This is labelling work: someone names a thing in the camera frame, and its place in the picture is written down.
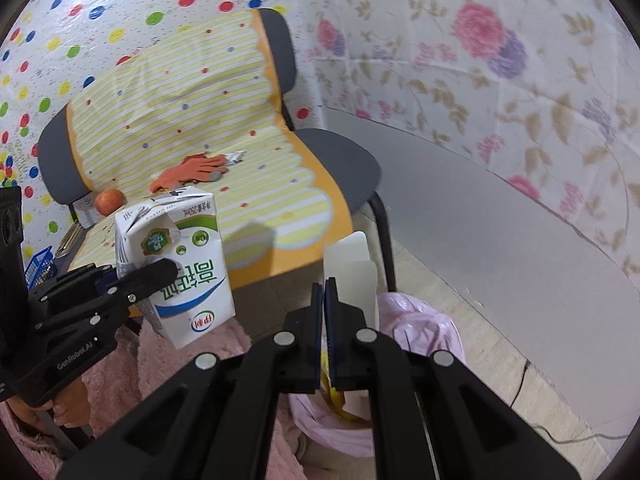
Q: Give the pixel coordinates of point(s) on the yellow striped chair cover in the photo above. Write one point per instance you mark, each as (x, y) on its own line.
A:
(207, 91)

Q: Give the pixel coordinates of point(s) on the small crumpled silver wrapper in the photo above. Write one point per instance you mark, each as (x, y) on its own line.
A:
(233, 158)

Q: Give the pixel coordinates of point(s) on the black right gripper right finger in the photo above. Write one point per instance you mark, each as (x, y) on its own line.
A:
(471, 433)

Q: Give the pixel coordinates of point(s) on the dark grey chair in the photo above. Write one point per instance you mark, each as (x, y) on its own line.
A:
(355, 171)

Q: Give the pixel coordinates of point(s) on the pink trash bag bin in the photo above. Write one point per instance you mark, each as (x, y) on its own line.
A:
(360, 359)

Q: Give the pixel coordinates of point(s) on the white green milk carton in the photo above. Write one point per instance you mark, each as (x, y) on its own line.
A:
(180, 227)

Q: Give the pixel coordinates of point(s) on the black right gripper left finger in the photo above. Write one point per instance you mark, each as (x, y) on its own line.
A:
(213, 419)

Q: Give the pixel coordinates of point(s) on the pink fluffy rug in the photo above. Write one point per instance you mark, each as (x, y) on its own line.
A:
(116, 385)

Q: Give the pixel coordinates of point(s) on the person's left hand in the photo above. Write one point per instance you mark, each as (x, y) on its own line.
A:
(71, 408)

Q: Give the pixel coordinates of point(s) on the blue plastic basket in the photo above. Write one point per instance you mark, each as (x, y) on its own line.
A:
(39, 267)

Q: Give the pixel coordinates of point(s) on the clear yellow snack wrapper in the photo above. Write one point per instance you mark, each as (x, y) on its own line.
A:
(351, 405)

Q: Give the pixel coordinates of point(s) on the red apple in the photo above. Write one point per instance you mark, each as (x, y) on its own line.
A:
(108, 201)

